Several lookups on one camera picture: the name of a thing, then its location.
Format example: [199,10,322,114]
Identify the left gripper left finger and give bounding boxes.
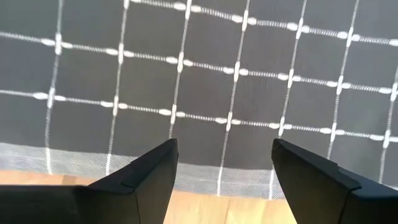
[0,138,180,224]

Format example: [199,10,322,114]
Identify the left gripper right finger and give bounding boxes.
[271,138,398,224]

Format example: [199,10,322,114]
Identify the grey white-checked towel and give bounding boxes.
[0,0,398,200]

